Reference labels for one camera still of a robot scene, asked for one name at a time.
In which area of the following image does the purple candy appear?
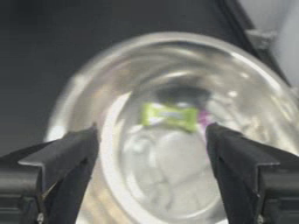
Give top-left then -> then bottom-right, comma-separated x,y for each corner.
196,108 -> 213,128

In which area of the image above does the green candy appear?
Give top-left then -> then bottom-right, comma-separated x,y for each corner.
140,101 -> 200,133

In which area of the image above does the steel bowl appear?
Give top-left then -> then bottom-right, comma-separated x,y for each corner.
42,31 -> 299,224

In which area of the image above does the black table frame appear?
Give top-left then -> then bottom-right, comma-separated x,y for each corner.
215,0 -> 299,88

